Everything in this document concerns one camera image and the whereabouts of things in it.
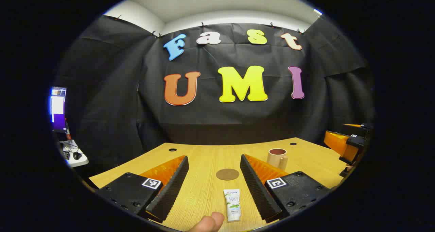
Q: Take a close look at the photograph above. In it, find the beige cup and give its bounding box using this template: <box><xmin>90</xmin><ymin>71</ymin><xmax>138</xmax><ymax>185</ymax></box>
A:
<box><xmin>266</xmin><ymin>148</ymin><xmax>289</xmax><ymax>171</ymax></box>

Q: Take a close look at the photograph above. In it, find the wooden desktop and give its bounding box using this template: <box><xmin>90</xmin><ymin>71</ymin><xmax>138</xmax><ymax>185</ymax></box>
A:
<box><xmin>89</xmin><ymin>137</ymin><xmax>350</xmax><ymax>232</ymax></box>

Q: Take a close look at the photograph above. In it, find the round brown coaster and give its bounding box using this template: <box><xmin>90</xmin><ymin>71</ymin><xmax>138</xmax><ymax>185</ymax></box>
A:
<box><xmin>216</xmin><ymin>168</ymin><xmax>240</xmax><ymax>181</ymax></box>

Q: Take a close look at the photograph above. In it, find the white toothpaste tube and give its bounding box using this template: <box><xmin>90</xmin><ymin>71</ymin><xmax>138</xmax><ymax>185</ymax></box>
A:
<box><xmin>223</xmin><ymin>189</ymin><xmax>242</xmax><ymax>222</ymax></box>

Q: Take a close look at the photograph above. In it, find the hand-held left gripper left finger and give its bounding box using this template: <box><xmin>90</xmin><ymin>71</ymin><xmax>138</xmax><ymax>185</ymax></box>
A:
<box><xmin>96</xmin><ymin>155</ymin><xmax>189</xmax><ymax>223</ymax></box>

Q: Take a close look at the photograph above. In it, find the black backdrop cloth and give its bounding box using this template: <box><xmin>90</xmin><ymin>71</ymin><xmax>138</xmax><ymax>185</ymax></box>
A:
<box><xmin>54</xmin><ymin>15</ymin><xmax>374</xmax><ymax>178</ymax></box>

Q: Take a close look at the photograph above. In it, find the white side table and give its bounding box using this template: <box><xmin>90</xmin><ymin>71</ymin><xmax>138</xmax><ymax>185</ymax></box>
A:
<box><xmin>59</xmin><ymin>139</ymin><xmax>89</xmax><ymax>168</ymax></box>

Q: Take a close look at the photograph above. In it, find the computer monitor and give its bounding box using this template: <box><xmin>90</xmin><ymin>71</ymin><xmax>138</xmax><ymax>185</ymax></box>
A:
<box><xmin>50</xmin><ymin>86</ymin><xmax>68</xmax><ymax>133</ymax></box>

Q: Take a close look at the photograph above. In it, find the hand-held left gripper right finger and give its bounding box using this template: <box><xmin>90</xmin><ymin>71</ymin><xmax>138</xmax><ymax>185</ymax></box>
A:
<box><xmin>240</xmin><ymin>154</ymin><xmax>332</xmax><ymax>222</ymax></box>

